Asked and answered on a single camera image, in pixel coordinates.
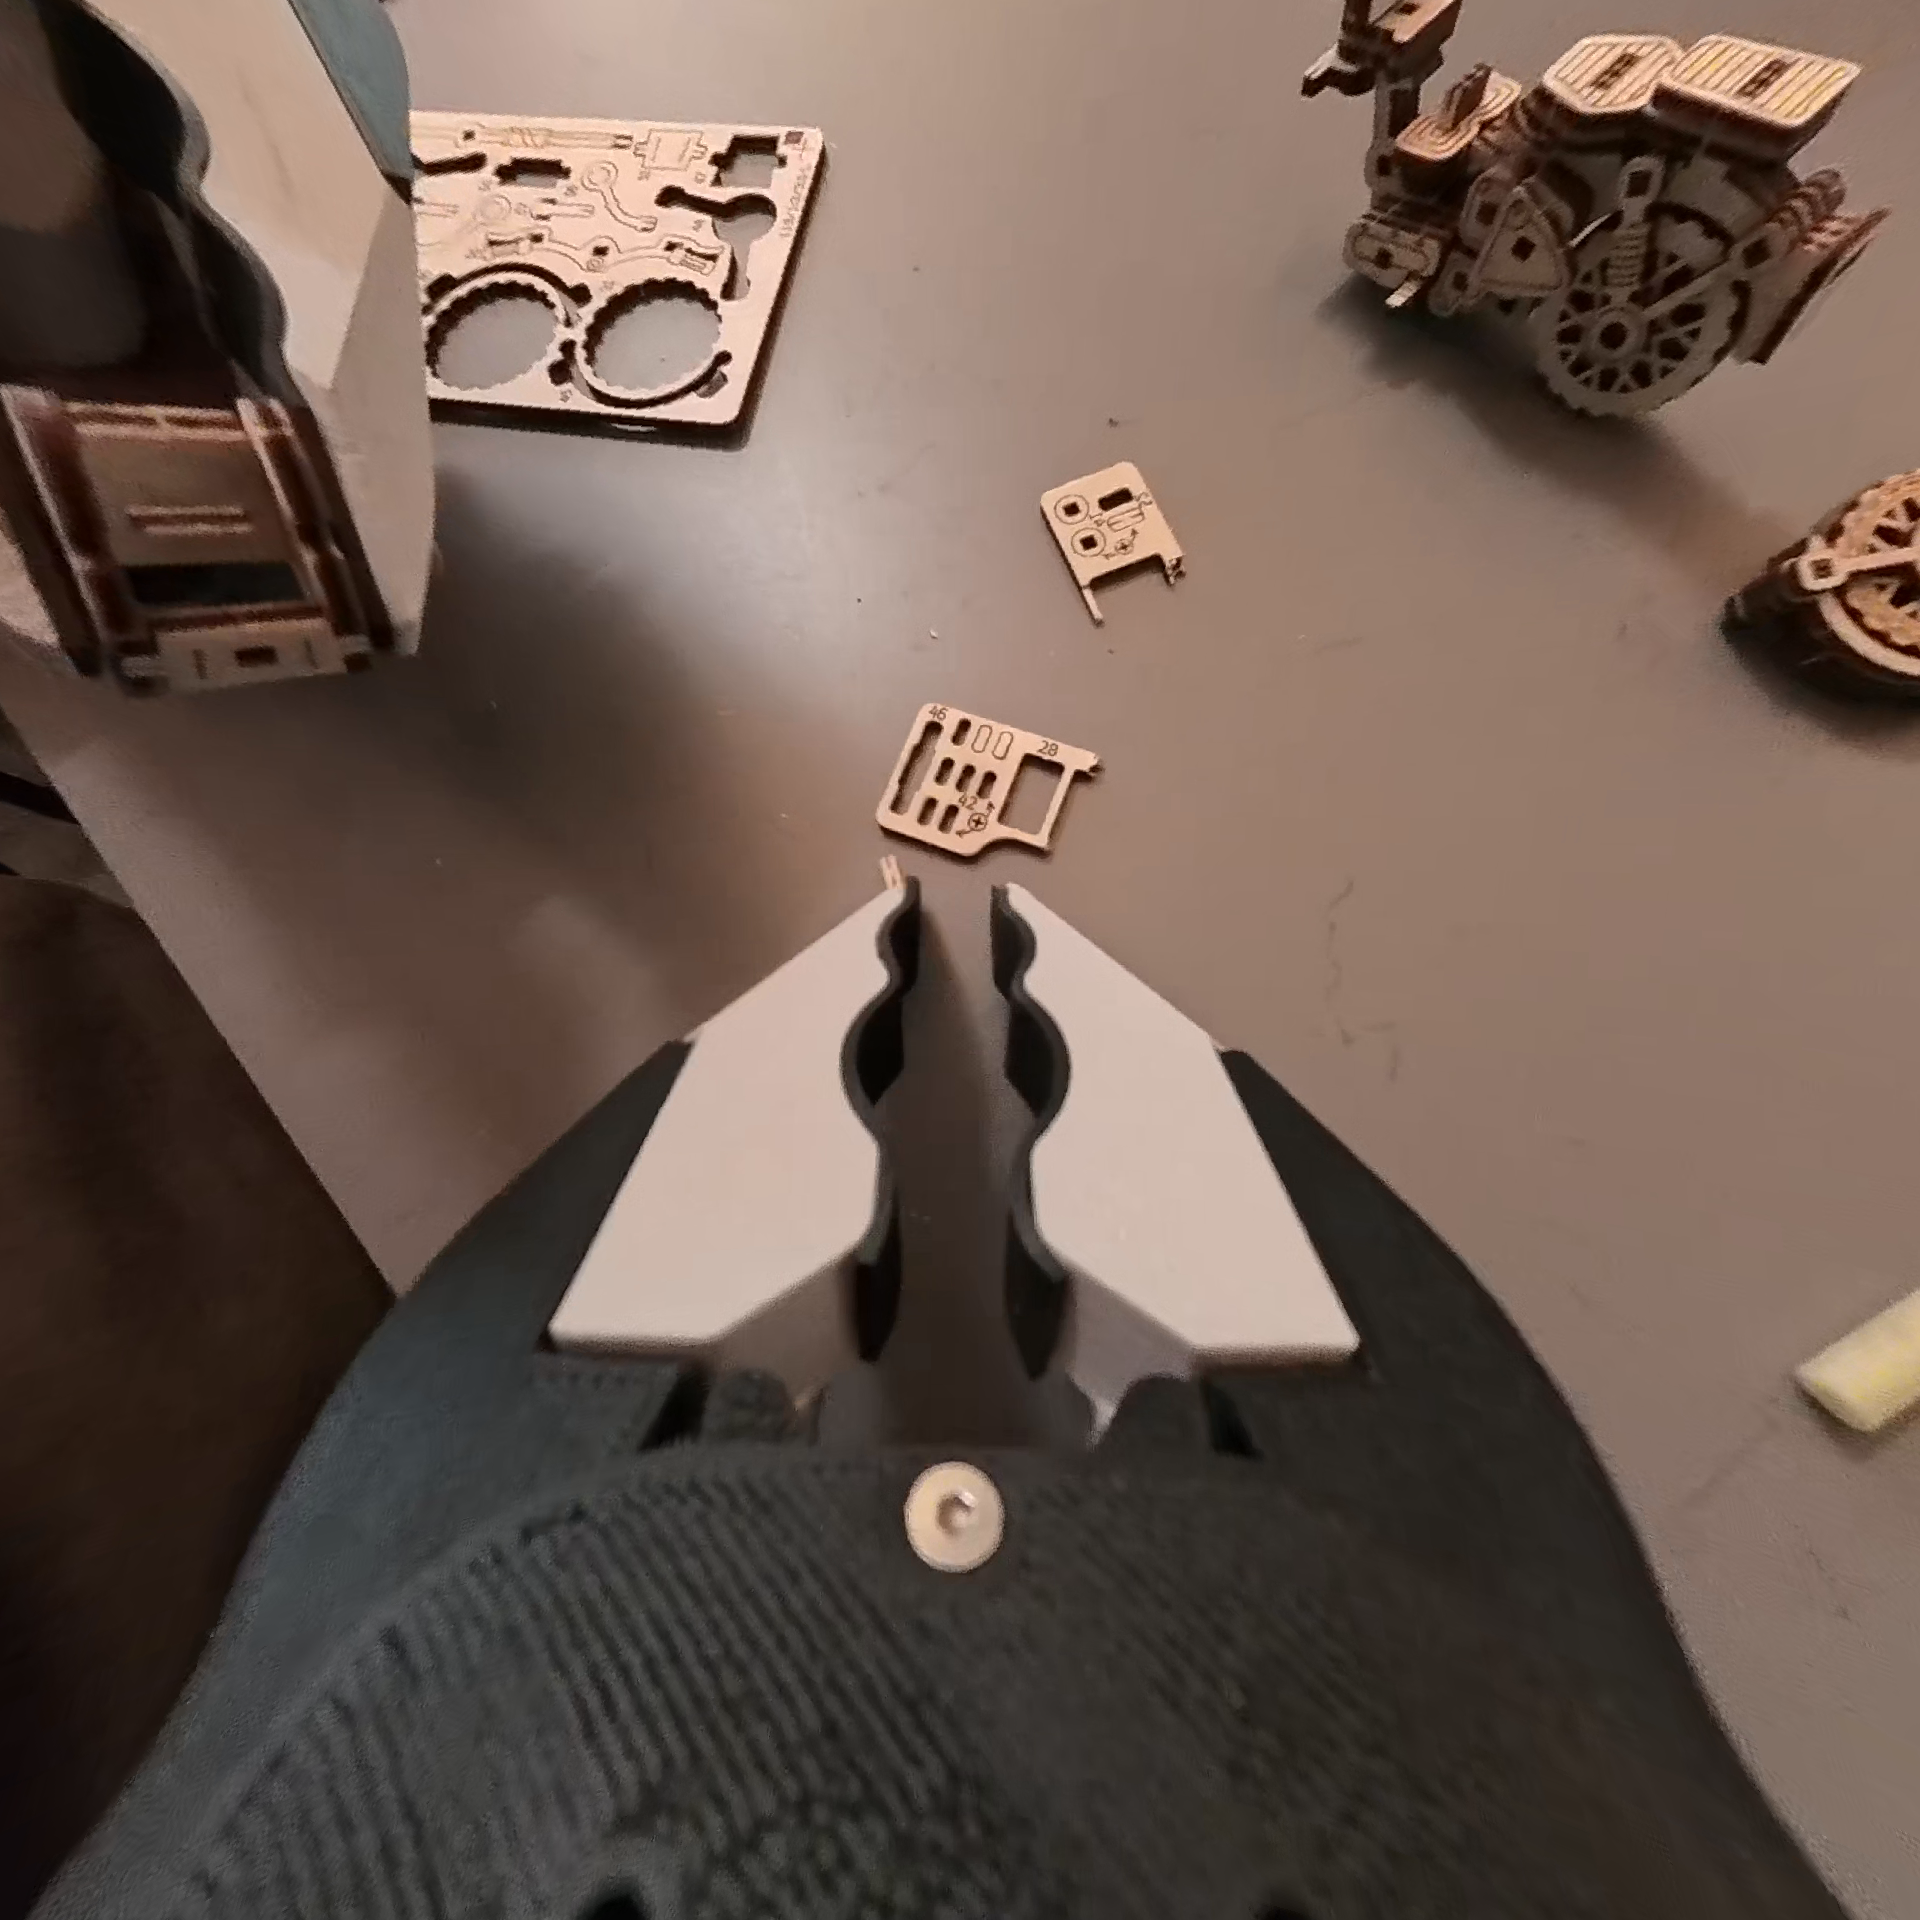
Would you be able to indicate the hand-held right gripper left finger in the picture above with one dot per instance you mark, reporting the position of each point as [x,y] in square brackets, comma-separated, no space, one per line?
[736,1183]

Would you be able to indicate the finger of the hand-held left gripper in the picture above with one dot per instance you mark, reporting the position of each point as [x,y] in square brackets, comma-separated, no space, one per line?
[17,623]
[343,300]

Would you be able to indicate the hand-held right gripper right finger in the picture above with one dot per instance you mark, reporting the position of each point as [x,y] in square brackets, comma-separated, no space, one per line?
[1183,1183]

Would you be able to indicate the small wooden box assembly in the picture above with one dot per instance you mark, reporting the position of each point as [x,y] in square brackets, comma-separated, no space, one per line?
[182,480]

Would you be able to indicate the wooden puzzle sheet gear holes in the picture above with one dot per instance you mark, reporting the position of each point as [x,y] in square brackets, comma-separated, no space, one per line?
[750,316]

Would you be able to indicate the small wooden fret slotted holes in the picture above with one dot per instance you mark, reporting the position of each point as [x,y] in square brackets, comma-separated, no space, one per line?
[923,810]

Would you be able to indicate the small wooden fret round holes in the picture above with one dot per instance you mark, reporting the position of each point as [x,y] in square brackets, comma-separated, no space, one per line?
[1083,546]

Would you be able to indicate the pale yellow block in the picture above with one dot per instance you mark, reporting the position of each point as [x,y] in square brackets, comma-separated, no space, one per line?
[1866,1364]

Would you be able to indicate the wooden wheel assembly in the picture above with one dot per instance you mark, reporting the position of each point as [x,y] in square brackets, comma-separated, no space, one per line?
[1843,584]

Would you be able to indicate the wooden motorcycle model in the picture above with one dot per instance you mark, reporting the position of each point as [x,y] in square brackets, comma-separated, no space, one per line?
[1620,224]

